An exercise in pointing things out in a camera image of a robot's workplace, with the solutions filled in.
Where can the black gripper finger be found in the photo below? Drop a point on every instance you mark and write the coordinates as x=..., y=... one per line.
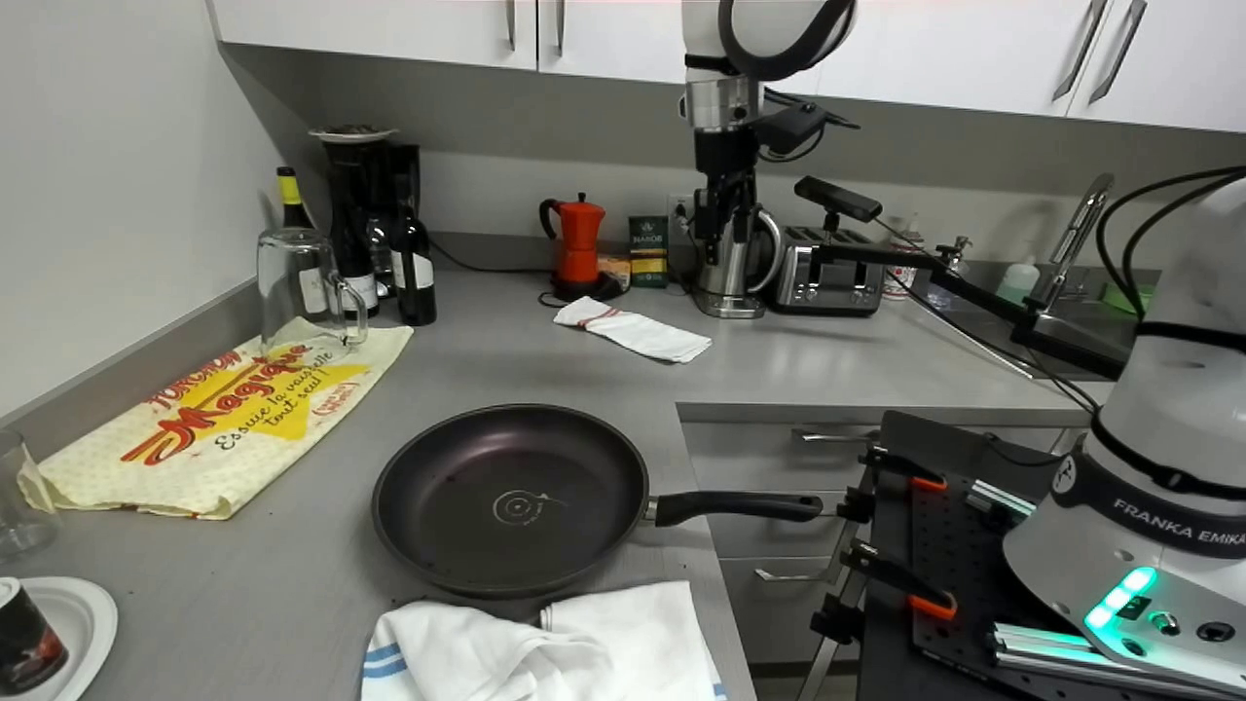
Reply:
x=713, y=235
x=743, y=235

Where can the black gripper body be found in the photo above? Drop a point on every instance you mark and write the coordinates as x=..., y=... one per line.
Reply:
x=725, y=152

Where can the white towel with blue stripe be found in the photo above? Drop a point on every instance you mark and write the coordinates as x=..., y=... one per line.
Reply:
x=442, y=654

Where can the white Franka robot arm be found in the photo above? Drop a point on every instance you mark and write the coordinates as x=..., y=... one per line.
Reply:
x=1171, y=392

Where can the white towel with red stripe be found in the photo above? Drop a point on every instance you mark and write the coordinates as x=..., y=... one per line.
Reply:
x=643, y=336

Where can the dark nonstick frying pan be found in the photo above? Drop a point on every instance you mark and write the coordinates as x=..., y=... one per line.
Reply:
x=519, y=501

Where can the plain white towel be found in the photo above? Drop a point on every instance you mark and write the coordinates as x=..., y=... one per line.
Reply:
x=636, y=644

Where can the yellow red printed tea towel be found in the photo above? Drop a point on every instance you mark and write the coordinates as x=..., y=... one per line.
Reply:
x=221, y=429

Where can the stainless steel kettle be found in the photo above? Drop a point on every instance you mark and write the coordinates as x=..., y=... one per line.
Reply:
x=767, y=268

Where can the green tea box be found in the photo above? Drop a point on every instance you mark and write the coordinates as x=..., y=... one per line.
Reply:
x=649, y=249

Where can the silver toaster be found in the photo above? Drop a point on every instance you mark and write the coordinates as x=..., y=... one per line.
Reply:
x=832, y=279

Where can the red moka pot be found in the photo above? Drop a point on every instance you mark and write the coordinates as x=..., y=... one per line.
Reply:
x=577, y=248

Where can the white upper cabinet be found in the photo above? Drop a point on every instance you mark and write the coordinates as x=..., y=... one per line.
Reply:
x=985, y=52
x=392, y=30

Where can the white soap bottle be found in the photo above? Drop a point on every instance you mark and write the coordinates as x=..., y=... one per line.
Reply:
x=1020, y=281

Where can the dark wine bottle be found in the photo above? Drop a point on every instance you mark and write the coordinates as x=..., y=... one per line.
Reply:
x=416, y=279

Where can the chrome sink faucet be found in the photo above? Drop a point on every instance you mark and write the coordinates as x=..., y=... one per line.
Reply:
x=1076, y=239

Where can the black coffee maker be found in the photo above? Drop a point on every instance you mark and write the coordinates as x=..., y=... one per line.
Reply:
x=356, y=179

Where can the black perforated mounting board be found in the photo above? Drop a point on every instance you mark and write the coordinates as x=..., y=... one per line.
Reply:
x=957, y=548

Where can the wine bottle with yellow neck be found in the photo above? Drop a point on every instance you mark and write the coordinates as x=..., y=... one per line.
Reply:
x=299, y=207

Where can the large clear drinking glass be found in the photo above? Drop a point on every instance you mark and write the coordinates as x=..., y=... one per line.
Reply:
x=294, y=279

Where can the white plate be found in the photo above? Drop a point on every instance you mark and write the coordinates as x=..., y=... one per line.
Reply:
x=87, y=626

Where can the small clear glass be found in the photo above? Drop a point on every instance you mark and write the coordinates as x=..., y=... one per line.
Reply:
x=26, y=501

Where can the black printed mug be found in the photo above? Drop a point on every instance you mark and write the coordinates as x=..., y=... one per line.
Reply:
x=26, y=639

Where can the black bar camera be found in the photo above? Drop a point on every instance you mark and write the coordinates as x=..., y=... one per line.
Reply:
x=837, y=201

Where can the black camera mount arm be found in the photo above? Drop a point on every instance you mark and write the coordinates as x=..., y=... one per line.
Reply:
x=985, y=301

